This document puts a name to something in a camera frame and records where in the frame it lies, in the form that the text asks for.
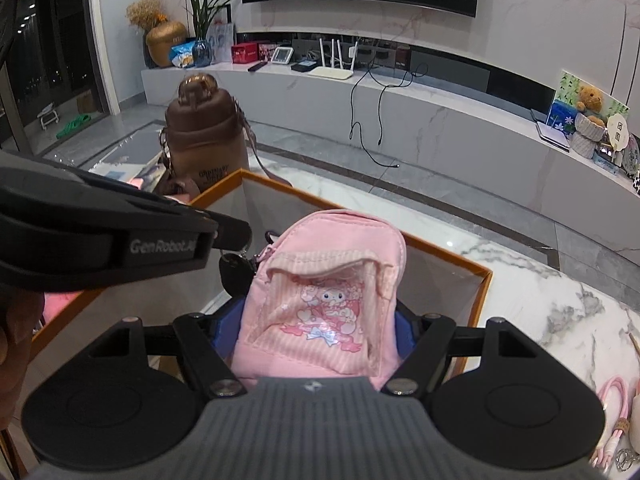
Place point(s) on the white router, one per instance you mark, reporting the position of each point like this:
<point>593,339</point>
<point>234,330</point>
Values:
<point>332,71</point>

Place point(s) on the pink red box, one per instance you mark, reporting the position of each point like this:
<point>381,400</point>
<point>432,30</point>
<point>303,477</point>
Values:
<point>267,51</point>

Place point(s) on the black car key bunch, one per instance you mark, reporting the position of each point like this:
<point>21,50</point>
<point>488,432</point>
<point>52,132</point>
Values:
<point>235,272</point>

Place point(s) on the white laptop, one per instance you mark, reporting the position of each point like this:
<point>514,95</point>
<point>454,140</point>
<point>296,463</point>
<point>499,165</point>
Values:
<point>552,136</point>

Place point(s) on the pink mini backpack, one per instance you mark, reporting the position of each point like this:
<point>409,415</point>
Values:
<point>325,290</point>

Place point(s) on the black white toy figures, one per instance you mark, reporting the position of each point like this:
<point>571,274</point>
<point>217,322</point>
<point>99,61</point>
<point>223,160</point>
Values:
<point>636,180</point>

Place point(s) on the brown teddy bear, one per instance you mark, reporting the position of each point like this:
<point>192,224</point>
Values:
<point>590,97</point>

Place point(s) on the orange-rimmed white cardboard box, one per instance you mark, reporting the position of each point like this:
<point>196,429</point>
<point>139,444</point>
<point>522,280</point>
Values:
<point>440,280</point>

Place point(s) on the dried flower bunch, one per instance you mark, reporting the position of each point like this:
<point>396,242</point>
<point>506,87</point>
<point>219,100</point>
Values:
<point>145,12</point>

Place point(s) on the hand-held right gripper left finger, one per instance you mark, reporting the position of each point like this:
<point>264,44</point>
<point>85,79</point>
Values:
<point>229,327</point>

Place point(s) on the person's left hand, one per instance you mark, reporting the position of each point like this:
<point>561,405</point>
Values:
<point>17,340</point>

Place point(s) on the brown water bottle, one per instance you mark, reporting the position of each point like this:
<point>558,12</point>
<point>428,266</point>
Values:
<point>205,135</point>

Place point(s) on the grey knitted basket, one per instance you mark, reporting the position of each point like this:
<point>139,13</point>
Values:
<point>589,127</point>
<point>584,146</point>

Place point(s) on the patterned round plate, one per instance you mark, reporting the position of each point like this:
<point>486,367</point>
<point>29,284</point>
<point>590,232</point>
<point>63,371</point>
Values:
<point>632,155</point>

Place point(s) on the white marble desktop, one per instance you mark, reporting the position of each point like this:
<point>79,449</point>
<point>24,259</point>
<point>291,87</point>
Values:
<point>525,300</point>

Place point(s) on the gold round vase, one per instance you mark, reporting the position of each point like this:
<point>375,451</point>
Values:
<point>162,45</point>

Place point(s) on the wooden stick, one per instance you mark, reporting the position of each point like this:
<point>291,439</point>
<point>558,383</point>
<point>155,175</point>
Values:
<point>634,342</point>

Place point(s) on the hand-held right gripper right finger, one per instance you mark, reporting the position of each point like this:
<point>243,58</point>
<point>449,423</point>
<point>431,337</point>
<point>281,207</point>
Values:
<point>407,332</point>

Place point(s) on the small white stool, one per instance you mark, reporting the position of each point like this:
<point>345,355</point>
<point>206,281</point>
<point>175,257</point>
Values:
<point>49,115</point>

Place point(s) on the green leafy houseplant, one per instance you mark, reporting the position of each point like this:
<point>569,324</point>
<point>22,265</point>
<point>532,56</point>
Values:
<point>205,5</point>

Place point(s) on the magazines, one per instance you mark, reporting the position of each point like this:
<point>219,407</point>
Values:
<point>130,167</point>

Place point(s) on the blue snack bag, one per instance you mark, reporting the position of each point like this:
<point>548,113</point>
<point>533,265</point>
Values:
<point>182,55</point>

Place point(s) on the black set-top box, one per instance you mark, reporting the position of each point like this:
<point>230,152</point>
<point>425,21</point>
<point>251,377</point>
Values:
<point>303,66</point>

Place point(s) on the white marble TV console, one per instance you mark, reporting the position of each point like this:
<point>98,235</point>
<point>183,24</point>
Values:
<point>450,125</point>

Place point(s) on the black remote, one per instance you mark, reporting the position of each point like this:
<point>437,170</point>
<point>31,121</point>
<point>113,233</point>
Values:
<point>257,66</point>

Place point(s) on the photo frame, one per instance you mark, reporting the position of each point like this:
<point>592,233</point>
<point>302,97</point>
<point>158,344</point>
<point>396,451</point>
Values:
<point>220,37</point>

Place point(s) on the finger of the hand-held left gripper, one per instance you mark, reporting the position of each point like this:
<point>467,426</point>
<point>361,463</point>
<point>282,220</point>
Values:
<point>234,234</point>

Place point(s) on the white round hand fan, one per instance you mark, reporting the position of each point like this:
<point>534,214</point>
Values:
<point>619,132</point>

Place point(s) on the blue glass jar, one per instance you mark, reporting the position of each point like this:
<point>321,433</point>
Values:
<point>202,53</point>

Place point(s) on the small white display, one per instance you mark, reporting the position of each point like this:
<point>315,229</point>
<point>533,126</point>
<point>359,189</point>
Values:
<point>282,54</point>

